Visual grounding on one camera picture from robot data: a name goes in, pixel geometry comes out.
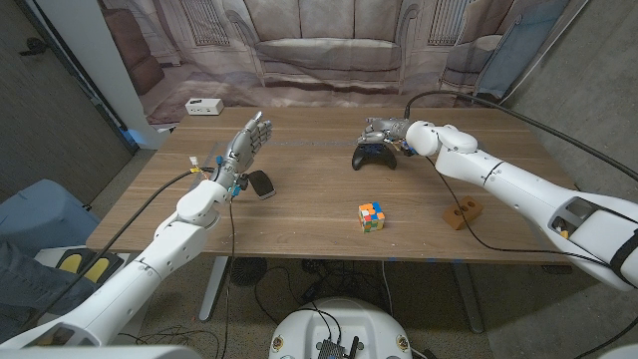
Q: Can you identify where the black round floor fan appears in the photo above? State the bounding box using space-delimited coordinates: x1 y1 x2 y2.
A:
229 256 268 288

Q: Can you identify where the black yellow foot pedal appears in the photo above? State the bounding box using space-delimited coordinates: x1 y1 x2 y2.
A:
54 248 126 286

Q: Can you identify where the person's leg in jeans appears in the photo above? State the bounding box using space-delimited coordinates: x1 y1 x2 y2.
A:
0 241 101 343

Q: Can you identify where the white floor cable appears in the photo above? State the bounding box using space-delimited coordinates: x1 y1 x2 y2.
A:
381 260 396 318

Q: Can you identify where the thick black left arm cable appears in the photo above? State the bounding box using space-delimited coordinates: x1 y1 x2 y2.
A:
19 167 215 330

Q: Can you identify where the thin black hand cable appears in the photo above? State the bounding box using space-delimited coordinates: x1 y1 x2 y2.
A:
433 164 612 265
218 194 237 359

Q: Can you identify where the black flat handheld device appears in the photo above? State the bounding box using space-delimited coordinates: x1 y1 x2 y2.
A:
246 170 277 200

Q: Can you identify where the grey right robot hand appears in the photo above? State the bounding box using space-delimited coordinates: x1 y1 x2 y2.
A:
357 117 413 151

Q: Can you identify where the white robot torso edge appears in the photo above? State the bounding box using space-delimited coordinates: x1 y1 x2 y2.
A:
0 345 201 359

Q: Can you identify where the black floor cable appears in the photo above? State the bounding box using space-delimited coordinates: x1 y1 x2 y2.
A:
252 258 385 333

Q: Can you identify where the multicoloured rubik's cube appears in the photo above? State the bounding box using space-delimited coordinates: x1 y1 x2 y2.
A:
357 201 387 234

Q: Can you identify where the thin black left hand cable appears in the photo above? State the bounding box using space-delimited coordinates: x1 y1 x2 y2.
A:
218 194 237 359

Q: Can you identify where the black game controller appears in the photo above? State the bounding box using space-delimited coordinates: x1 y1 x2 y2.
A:
351 142 399 172

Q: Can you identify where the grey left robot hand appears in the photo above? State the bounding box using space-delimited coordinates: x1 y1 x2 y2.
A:
212 111 274 189

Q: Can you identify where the white power box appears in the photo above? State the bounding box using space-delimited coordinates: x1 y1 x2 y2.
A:
184 98 225 117

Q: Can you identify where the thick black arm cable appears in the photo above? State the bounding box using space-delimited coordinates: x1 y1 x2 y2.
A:
403 90 638 181
19 167 215 330

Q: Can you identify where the white table leg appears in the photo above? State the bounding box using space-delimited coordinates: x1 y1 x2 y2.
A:
198 256 230 322
451 261 485 334

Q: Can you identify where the small wooden block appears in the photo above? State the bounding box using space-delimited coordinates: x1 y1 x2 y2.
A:
442 194 484 231

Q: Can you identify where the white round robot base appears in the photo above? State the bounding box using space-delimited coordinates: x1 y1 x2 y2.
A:
268 297 414 359

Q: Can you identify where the blue plastic bin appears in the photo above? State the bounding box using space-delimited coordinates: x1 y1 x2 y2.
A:
0 179 101 245

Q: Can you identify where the thin black right hand cable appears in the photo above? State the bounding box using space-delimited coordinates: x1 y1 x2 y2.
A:
433 164 612 265

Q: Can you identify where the printed sofa room backdrop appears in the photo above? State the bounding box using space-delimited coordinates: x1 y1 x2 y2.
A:
97 0 589 126

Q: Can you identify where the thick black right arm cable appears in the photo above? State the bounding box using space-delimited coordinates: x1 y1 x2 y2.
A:
403 90 638 181

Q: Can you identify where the black door handle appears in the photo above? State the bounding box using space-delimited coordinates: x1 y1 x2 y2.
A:
19 37 50 57

